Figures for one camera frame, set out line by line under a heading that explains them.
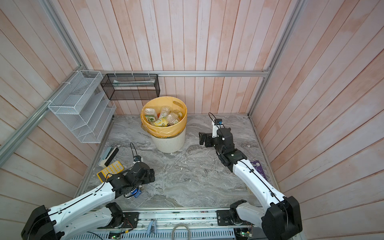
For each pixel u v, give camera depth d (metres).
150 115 0.82
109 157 0.93
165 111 0.91
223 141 0.57
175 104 0.93
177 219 0.75
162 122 0.82
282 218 0.39
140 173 0.62
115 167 0.90
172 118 0.80
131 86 1.04
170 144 0.88
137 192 0.69
